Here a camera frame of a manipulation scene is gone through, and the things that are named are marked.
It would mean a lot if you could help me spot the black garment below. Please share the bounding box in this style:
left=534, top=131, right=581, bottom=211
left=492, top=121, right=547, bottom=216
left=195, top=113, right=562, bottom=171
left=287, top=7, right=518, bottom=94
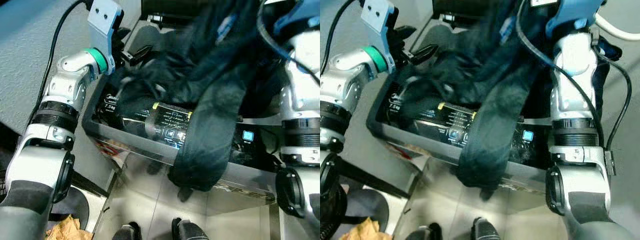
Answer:
left=395, top=0, right=557, bottom=191
left=107, top=0, right=301, bottom=193

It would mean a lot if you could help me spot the black robot left foot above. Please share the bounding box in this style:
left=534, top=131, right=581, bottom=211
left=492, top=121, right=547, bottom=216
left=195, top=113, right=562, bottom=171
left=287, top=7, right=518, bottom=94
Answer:
left=112, top=222, right=141, bottom=240
left=405, top=223, right=441, bottom=240

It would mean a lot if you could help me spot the black robot foot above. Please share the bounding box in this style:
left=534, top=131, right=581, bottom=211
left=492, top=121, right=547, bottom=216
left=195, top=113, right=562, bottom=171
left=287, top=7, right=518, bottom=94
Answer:
left=112, top=222, right=141, bottom=240
left=405, top=223, right=441, bottom=240
left=470, top=217, right=502, bottom=240
left=171, top=217, right=208, bottom=240

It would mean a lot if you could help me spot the black robot right foot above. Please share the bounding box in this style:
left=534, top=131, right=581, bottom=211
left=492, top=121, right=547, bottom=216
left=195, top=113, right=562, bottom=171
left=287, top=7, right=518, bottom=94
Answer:
left=171, top=217, right=208, bottom=240
left=470, top=217, right=502, bottom=240

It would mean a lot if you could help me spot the crumpled brown paper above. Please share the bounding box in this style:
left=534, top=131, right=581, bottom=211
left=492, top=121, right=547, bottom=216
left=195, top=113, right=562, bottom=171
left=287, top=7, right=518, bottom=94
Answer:
left=345, top=217, right=396, bottom=240
left=45, top=215, right=93, bottom=240

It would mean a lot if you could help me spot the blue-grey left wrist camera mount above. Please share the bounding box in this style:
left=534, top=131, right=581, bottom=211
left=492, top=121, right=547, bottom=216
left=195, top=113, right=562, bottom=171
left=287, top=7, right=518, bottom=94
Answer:
left=361, top=0, right=399, bottom=53
left=87, top=0, right=124, bottom=56

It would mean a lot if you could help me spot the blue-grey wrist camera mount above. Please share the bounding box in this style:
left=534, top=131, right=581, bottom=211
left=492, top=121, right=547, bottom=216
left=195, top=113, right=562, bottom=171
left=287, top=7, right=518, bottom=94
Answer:
left=361, top=0, right=399, bottom=53
left=530, top=0, right=603, bottom=38
left=87, top=0, right=124, bottom=56
left=272, top=0, right=321, bottom=36

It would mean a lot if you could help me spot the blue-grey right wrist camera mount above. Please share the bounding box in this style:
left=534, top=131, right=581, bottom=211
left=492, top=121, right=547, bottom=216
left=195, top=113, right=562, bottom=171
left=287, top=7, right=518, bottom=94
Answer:
left=272, top=0, right=321, bottom=36
left=530, top=0, right=603, bottom=38

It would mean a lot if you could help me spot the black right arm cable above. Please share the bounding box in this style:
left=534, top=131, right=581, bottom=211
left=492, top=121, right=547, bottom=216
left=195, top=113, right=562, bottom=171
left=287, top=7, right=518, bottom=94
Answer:
left=257, top=0, right=321, bottom=83
left=515, top=0, right=633, bottom=176

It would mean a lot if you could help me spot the white hose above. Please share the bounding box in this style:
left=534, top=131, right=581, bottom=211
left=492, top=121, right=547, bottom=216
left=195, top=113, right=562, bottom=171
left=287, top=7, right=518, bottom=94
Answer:
left=592, top=12, right=640, bottom=42

